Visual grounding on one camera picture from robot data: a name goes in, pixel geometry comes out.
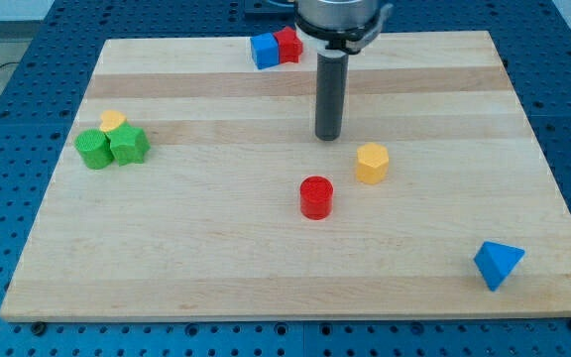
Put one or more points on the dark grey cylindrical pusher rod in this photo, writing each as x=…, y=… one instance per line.
x=331, y=77

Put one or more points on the yellow hexagon block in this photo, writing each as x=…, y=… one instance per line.
x=372, y=163

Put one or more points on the blue cube block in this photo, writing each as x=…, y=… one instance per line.
x=265, y=50

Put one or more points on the red star block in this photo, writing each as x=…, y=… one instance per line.
x=290, y=46

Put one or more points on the red cylinder block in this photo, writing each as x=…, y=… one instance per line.
x=316, y=197

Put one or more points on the light wooden board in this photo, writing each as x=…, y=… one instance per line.
x=209, y=227

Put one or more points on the green star block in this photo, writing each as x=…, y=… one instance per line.
x=128, y=144

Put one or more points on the yellow heart block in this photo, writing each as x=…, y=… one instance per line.
x=111, y=120

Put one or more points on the blue triangle block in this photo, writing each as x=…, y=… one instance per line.
x=495, y=262

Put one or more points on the green cylinder block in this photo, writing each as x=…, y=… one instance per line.
x=94, y=149

